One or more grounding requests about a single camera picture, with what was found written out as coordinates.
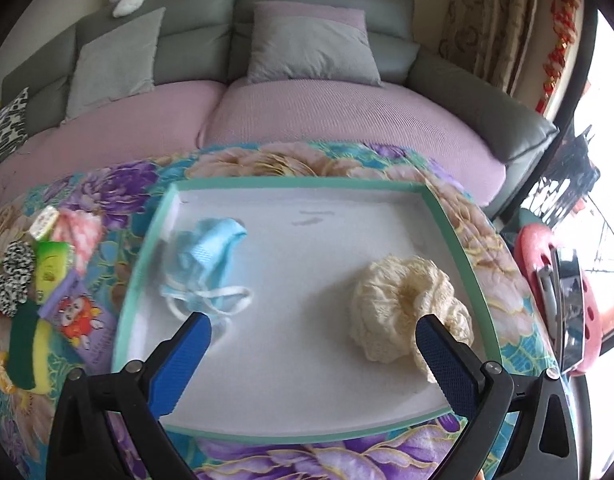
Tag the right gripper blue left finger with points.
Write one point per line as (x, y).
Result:
(170, 367)

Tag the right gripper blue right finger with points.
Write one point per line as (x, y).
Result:
(455, 367)

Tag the light blue face mask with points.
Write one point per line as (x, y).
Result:
(194, 269)

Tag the purple cartoon tissue pack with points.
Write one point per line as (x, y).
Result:
(88, 327)

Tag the cream lace scrunchie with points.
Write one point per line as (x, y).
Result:
(390, 298)

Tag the green yellow sponge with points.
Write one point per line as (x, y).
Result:
(28, 356)

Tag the pink white fluffy cloth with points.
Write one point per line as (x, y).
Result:
(83, 231)

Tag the leopard print scrunchie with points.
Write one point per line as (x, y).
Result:
(17, 267)

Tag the green tissue pack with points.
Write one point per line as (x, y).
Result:
(53, 262)

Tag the red plastic stool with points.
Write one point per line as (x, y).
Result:
(577, 330)

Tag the teal white tray box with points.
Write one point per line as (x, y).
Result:
(286, 371)

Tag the pink sofa seat cover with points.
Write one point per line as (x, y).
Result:
(183, 116)

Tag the grey sofa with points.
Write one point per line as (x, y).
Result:
(181, 74)

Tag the black white patterned pillow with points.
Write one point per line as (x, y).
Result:
(12, 125)

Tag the grey pillow left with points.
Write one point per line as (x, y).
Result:
(115, 66)

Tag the grey purple pillow right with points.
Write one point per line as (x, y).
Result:
(294, 40)

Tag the beige patterned curtain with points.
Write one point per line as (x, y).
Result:
(489, 38)

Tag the red hanging decoration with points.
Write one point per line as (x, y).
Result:
(563, 15)

